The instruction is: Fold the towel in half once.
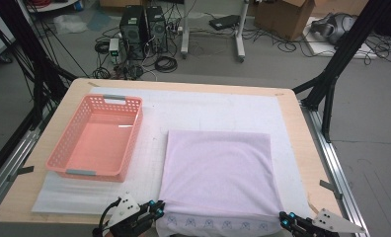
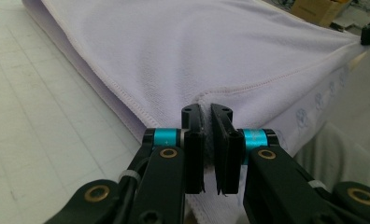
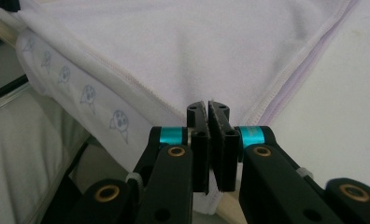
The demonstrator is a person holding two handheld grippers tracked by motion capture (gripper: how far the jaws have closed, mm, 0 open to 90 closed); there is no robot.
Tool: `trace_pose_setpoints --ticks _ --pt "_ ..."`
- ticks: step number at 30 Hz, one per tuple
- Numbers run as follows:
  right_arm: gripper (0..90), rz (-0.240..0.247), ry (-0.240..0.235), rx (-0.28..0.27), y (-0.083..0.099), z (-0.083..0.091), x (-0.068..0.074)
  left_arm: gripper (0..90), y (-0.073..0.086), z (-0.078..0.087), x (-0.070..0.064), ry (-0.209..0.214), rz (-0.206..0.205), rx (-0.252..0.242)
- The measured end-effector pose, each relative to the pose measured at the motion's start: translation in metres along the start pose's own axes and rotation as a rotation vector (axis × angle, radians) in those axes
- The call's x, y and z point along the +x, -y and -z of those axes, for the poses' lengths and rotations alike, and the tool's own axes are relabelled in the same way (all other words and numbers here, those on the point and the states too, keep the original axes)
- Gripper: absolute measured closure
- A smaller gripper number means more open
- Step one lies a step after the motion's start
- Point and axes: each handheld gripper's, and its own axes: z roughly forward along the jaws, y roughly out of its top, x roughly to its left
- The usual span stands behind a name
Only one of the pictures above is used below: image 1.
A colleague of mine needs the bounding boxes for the black computer tower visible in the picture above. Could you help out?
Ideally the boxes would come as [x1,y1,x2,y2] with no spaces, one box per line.
[118,5,148,61]
[145,5,168,53]

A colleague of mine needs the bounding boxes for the black metal frame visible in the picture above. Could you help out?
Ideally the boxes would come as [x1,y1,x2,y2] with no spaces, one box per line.
[291,0,391,144]
[0,0,78,129]

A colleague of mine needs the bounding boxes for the tangled black floor cables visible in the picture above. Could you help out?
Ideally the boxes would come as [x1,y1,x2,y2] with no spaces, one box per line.
[364,33,391,65]

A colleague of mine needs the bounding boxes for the white floor board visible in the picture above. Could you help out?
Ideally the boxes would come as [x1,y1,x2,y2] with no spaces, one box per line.
[303,16,379,60]

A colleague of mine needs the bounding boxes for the lavender printed garment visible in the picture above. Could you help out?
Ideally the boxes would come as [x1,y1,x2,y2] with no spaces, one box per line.
[155,129,285,237]

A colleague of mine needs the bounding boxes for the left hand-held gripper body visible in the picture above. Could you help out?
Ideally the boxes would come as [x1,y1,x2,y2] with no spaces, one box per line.
[108,192,155,237]

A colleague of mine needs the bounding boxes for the coiled black cable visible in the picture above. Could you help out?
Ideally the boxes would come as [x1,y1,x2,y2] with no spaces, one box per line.
[154,55,179,74]

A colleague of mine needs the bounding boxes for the flat black device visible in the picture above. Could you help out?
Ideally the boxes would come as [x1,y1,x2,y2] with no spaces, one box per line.
[208,14,241,32]

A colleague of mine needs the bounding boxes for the white grid mat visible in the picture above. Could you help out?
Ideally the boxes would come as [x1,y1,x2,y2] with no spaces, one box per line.
[31,86,311,219]

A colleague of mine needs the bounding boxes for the grey and black headset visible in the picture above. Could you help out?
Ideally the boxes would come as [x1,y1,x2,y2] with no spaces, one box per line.
[310,12,357,45]

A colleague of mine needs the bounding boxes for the small white box green light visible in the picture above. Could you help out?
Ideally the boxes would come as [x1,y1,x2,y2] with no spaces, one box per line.
[108,38,120,63]

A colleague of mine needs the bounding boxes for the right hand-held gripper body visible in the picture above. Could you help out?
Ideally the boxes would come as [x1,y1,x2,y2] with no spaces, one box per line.
[289,207,366,237]

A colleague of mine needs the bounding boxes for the pink plastic basket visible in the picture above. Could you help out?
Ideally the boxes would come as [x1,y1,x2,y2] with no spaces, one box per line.
[44,93,144,183]

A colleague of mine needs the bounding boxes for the clear plastic bag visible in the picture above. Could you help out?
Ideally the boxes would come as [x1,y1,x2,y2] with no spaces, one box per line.
[53,13,88,34]

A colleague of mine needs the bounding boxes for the aluminium rail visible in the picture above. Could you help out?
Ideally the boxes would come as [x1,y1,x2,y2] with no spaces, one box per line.
[0,108,49,215]
[300,102,370,237]

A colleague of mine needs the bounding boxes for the white metal stand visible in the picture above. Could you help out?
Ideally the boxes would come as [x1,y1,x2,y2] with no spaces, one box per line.
[180,0,251,63]

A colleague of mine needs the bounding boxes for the brown cardboard box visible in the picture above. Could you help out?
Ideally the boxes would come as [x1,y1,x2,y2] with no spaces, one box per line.
[253,0,316,42]

